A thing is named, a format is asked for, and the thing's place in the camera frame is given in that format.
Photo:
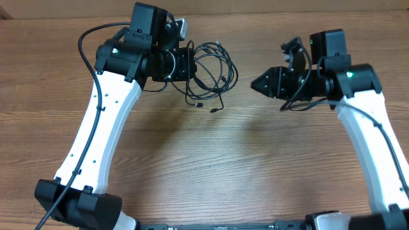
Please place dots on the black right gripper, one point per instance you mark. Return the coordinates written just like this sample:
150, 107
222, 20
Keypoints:
275, 87

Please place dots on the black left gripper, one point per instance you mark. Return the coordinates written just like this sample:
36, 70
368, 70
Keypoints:
187, 66

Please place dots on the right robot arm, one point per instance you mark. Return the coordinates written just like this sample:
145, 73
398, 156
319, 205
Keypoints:
324, 74

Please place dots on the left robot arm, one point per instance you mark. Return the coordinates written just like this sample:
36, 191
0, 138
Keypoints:
147, 47

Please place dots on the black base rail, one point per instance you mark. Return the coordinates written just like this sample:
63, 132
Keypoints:
223, 226

